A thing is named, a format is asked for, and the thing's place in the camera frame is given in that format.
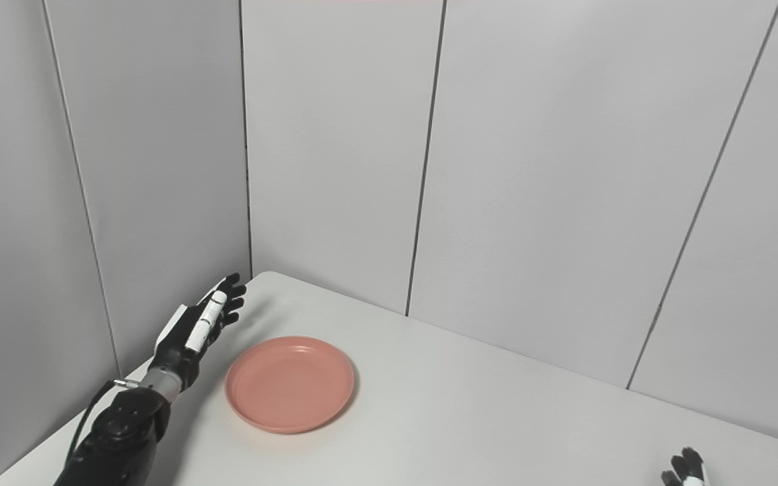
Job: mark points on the pink round plate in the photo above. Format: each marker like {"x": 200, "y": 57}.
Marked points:
{"x": 290, "y": 385}

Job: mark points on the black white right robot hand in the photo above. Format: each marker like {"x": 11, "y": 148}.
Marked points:
{"x": 685, "y": 472}

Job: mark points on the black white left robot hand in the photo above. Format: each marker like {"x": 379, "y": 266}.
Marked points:
{"x": 183, "y": 344}

